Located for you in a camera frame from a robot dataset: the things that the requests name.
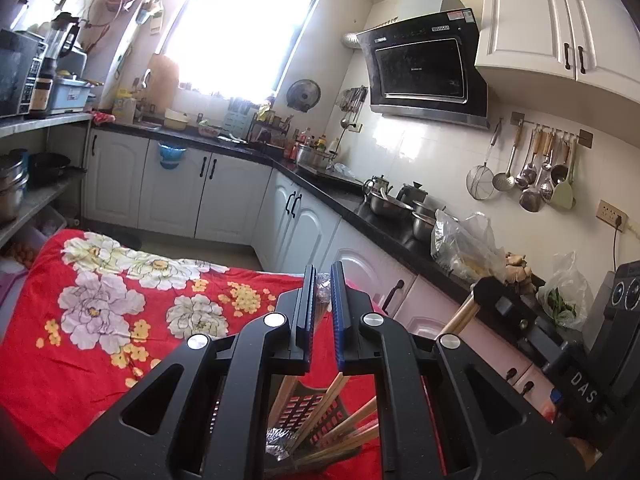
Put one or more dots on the hanging kitchen tools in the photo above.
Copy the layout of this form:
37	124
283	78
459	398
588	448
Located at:
352	102

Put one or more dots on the metal shelf table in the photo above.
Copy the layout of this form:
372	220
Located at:
40	122

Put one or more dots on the black blender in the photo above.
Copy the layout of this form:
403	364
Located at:
62	40

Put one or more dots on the yellow basin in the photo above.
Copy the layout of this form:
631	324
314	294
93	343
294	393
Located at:
176	120

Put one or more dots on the steel stockpot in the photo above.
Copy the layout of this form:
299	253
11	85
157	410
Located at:
11	190

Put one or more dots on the bunch of chopsticks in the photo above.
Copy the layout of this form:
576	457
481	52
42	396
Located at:
350	421

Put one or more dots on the large steel ladle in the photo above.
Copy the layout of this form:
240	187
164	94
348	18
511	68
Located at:
530	200

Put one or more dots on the white upper cabinet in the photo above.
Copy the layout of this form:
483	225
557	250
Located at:
550	30

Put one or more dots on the wooden chopstick pair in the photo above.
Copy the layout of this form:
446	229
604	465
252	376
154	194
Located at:
323	290
457	316

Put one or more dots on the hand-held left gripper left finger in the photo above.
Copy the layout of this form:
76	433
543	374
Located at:
309	320

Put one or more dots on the steel pressure cooker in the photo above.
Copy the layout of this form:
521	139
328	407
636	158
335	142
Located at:
312	156

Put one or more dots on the wall power socket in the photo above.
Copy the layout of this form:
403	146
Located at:
611	212

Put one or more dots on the red hanging basket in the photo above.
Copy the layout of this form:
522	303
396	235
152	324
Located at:
121	1

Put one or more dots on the green spatula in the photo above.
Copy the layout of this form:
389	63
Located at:
565	195

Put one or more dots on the blue hanging bag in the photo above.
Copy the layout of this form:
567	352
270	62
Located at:
171	156

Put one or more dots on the black wok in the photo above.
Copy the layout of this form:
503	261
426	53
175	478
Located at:
50	165

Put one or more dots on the silver exhaust duct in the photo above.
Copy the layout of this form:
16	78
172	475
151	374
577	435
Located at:
349	41

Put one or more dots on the steel bowl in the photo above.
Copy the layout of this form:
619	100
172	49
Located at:
390	205
424	222

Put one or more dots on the round grey wall fan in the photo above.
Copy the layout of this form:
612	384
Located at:
303	96

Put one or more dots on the white wall socket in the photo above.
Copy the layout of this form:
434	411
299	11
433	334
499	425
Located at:
355	127

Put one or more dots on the person's right hand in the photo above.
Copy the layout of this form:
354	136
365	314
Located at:
587	452

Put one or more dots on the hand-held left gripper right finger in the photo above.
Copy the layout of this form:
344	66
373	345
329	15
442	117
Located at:
339	320

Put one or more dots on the wooden cutting board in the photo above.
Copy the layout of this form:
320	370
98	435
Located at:
162	80

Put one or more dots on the bag of green vegetables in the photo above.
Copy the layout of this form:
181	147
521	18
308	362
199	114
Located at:
562	300

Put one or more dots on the green plastic utensil basket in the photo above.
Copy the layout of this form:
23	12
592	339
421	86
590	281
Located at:
302	390

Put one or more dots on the red floral tablecloth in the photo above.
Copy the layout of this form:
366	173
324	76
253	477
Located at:
75	385

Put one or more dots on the kitchen window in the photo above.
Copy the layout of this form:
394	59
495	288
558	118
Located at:
240	20

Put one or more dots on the clear plastic bag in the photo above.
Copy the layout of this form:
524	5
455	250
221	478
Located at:
465	250

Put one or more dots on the black microwave oven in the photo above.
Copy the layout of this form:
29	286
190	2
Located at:
17	75

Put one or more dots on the ginger roots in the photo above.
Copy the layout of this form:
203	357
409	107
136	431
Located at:
517	267

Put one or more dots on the steel slotted ladle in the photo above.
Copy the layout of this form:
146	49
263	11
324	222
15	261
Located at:
504	180

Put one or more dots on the white lower cabinets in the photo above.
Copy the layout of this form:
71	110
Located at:
225	195

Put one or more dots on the black kitchen countertop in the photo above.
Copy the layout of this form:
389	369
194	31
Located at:
350	205

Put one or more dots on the dark kettle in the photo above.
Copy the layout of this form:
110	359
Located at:
411	194

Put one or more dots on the dark sauce bottle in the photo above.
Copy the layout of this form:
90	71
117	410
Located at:
40	92

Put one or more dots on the wall utensil rail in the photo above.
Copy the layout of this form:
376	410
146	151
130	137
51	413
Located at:
550	127

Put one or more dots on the steel kettle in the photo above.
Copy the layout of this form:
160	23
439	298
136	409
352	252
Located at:
376	186

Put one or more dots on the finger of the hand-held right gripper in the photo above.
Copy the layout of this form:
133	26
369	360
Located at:
505	305

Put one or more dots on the black range hood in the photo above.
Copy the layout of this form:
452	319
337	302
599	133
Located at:
420	70

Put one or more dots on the white wall holder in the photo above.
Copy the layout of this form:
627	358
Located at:
152	17

